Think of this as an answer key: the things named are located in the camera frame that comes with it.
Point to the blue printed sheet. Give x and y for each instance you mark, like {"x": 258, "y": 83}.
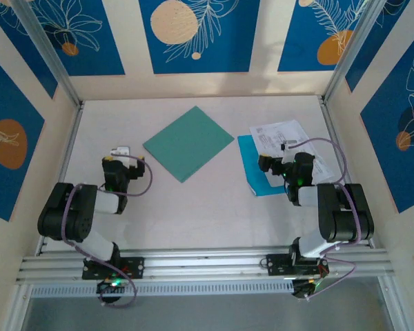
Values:
{"x": 252, "y": 162}

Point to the green paper folder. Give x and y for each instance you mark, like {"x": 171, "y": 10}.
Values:
{"x": 189, "y": 141}

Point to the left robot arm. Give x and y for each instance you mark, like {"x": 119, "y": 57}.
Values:
{"x": 60, "y": 213}

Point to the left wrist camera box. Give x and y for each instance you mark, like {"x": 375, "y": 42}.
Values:
{"x": 120, "y": 151}

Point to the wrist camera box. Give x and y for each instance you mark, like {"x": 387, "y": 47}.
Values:
{"x": 120, "y": 151}
{"x": 285, "y": 145}

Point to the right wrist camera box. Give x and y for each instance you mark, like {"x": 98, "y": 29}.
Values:
{"x": 285, "y": 145}

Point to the aluminium side rail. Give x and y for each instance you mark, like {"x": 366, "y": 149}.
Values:
{"x": 329, "y": 117}
{"x": 67, "y": 151}

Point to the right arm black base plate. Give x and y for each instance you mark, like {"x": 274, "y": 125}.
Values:
{"x": 279, "y": 263}

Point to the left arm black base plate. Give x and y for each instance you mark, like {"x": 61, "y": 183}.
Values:
{"x": 134, "y": 267}

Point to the blue floral wall panel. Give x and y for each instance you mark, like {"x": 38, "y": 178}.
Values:
{"x": 296, "y": 41}
{"x": 227, "y": 51}
{"x": 17, "y": 103}
{"x": 100, "y": 51}
{"x": 393, "y": 138}

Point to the aluminium frame post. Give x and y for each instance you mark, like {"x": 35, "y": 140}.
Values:
{"x": 19, "y": 307}
{"x": 348, "y": 51}
{"x": 57, "y": 62}
{"x": 395, "y": 303}

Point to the aluminium mounting rail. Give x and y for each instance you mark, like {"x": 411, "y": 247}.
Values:
{"x": 207, "y": 265}

